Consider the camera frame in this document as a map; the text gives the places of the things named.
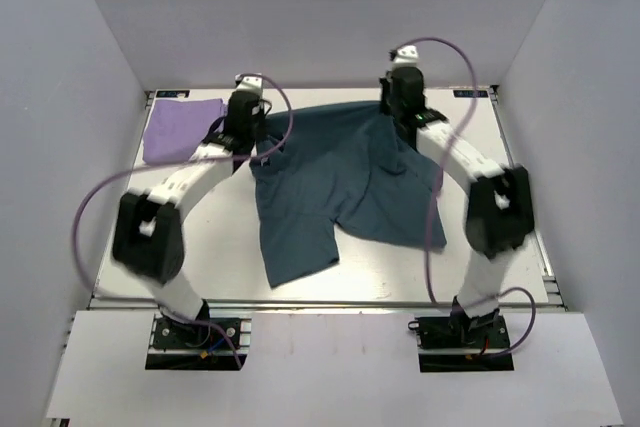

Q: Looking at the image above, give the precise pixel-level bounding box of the dark teal t-shirt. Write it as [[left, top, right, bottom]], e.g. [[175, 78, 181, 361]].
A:
[[250, 101, 447, 287]]

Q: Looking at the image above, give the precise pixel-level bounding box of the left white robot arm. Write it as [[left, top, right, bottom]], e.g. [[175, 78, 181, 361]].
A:
[[112, 88, 264, 346]]

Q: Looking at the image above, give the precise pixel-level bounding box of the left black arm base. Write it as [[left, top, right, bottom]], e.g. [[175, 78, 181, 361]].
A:
[[145, 314, 251, 372]]

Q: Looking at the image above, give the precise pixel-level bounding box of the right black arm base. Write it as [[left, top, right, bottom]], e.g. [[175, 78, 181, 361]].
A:
[[407, 314, 514, 373]]

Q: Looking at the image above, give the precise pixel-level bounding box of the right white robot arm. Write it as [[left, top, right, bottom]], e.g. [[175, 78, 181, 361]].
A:
[[380, 64, 535, 346]]

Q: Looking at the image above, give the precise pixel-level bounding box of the right blue table sticker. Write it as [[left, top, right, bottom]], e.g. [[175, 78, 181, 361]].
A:
[[453, 89, 489, 98]]

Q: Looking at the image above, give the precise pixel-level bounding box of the blue table sticker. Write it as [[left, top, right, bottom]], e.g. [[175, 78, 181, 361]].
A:
[[155, 90, 190, 98], [453, 89, 489, 98]]

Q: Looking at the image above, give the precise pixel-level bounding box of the folded lavender t-shirt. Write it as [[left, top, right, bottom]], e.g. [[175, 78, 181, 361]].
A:
[[142, 99, 227, 165]]

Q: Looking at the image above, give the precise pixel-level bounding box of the left blue table sticker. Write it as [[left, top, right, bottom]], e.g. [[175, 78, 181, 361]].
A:
[[155, 90, 190, 98]]

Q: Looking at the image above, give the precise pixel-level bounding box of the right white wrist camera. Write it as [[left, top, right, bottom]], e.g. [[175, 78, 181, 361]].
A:
[[389, 45, 419, 70]]

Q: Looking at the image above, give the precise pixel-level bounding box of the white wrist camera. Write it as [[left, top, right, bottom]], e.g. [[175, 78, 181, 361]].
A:
[[389, 45, 419, 70], [235, 73, 263, 97]]

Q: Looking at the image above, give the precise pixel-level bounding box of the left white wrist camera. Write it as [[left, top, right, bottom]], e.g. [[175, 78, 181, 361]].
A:
[[235, 73, 263, 97]]

